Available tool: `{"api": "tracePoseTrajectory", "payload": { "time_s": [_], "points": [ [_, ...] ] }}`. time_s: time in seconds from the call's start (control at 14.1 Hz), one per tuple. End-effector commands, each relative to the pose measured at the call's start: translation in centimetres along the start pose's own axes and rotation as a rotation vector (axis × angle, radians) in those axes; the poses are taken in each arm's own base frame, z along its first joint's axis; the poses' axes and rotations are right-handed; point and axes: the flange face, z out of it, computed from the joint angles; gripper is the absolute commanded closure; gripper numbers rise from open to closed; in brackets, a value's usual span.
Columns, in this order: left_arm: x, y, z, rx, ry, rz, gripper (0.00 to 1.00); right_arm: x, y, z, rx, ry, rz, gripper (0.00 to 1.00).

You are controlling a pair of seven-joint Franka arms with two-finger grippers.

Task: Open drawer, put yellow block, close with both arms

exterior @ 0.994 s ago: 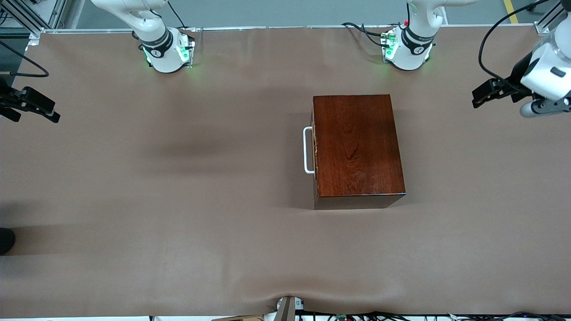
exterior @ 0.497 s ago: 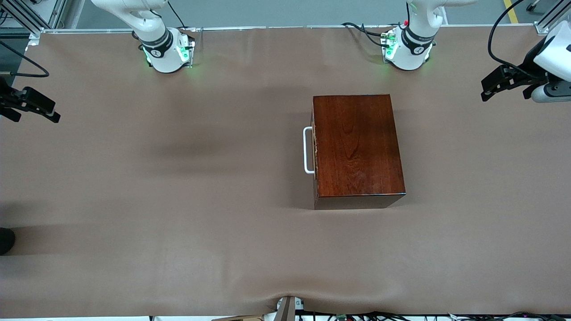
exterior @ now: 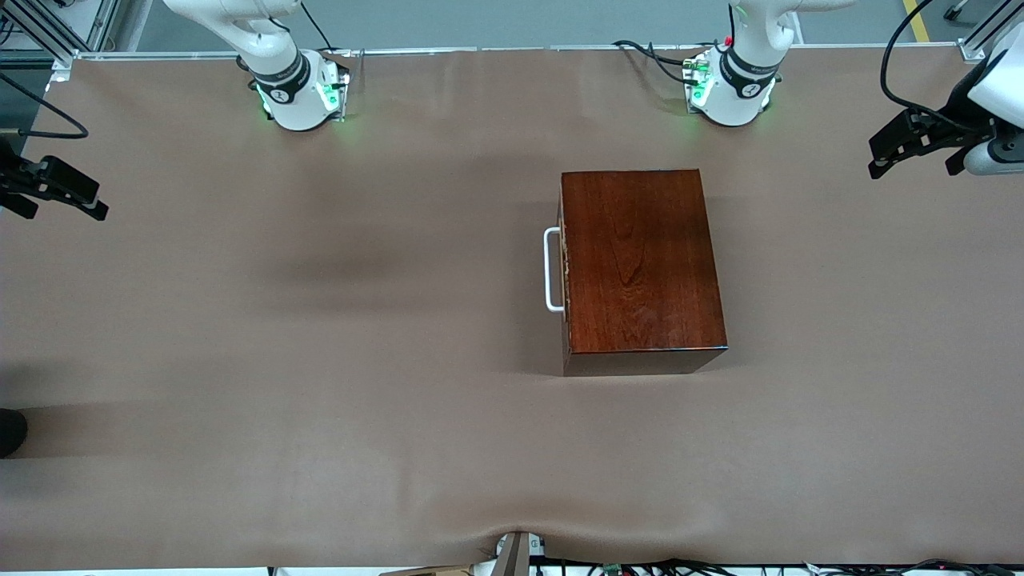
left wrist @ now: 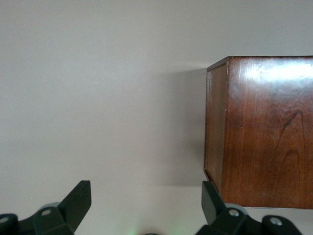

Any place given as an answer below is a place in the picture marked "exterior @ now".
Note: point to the aluminium frame strut with bracket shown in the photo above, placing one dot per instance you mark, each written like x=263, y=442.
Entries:
x=972, y=52

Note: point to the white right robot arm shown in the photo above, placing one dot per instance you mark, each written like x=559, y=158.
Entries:
x=296, y=104

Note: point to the aluminium frame struts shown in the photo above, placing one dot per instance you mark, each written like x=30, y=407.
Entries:
x=48, y=32

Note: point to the black round object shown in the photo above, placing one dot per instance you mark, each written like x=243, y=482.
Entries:
x=11, y=432

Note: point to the dark wooden cabinet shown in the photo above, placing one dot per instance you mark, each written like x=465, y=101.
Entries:
x=640, y=264

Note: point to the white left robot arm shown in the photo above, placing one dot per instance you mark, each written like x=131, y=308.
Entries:
x=736, y=104

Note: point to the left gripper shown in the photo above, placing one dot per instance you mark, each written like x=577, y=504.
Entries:
x=958, y=118

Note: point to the brown table cover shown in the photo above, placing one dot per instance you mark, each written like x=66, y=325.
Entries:
x=320, y=448

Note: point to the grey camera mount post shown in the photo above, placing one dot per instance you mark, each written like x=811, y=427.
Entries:
x=512, y=556

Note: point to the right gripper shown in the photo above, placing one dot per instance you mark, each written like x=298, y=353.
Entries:
x=10, y=179

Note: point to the brown cardboard piece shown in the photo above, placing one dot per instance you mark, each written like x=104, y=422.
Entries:
x=424, y=571

